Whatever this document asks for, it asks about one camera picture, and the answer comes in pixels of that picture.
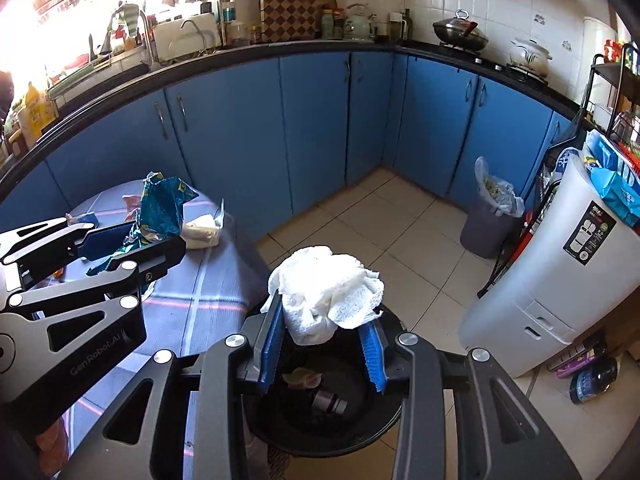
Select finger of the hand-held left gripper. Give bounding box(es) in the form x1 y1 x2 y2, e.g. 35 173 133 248
0 217 138 283
7 236 187 316

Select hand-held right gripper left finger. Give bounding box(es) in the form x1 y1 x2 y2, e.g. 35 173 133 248
60 302 289 480

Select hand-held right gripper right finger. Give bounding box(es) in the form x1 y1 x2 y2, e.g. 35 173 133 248
357 322 581 480

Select green and blue snack bag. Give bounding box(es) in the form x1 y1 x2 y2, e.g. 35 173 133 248
87 171 198 276

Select white plastic wrapper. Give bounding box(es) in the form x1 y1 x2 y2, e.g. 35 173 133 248
179 199 226 250

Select black round waste bin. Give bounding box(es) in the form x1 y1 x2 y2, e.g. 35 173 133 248
241 296 408 455

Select white paper towel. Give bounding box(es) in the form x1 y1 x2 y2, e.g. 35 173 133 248
268 246 386 347

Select small yellowish wrapper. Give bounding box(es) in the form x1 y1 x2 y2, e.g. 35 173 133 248
281 367 323 391

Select grey bottle cap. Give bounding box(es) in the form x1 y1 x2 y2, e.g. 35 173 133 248
311 389 349 416

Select round table with plaid cloth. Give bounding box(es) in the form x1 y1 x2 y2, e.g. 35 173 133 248
35 180 273 480

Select yellow plastic bottle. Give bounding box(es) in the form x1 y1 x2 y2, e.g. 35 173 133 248
22 82 56 146

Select grey waste bin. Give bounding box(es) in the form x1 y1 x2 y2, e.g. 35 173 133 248
460 195 523 260

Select white floor appliance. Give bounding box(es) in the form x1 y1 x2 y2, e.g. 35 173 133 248
457 142 640 378

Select purple packet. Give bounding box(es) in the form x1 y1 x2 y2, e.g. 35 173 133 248
547 342 608 378

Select clear plastic bin liner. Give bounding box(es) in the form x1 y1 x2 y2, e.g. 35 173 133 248
474 156 526 218

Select steel kitchen faucet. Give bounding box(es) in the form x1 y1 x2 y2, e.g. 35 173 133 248
135 10 163 73

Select blue kitchen base cabinets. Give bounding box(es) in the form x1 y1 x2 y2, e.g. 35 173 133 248
0 45 576 241

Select blue round jar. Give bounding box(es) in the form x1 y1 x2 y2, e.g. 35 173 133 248
570 357 620 405

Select green striped dish cloth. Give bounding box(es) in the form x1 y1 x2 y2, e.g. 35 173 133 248
112 2 141 36

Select black kitchen countertop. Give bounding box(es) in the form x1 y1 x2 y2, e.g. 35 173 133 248
0 40 586 191

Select blue and white plastic bag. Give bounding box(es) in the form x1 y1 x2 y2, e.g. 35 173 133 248
542 145 583 181

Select checkered wooden cutting board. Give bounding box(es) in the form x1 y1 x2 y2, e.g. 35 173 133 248
260 0 317 43

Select blue wet wipes pack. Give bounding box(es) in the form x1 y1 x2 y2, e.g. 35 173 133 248
584 130 640 171
590 167 640 228

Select pale green kettle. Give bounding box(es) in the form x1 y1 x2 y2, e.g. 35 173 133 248
344 4 377 41

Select black gas stove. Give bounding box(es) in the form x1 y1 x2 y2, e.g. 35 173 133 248
440 42 551 83

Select red plastic basket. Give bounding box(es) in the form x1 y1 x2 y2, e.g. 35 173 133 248
617 142 640 171

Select black wok with lid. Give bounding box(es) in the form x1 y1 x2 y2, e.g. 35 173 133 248
432 9 490 52

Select black metal rack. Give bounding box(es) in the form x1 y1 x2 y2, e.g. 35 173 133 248
477 52 640 298

